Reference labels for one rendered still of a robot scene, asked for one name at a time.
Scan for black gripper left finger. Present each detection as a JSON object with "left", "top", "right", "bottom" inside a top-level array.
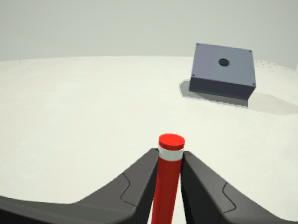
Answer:
[{"left": 0, "top": 148, "right": 160, "bottom": 224}]

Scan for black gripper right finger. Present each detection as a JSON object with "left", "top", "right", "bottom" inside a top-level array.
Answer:
[{"left": 180, "top": 151, "right": 298, "bottom": 224}]

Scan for red peg with white band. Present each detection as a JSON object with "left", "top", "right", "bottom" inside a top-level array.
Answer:
[{"left": 152, "top": 133, "right": 185, "bottom": 224}]

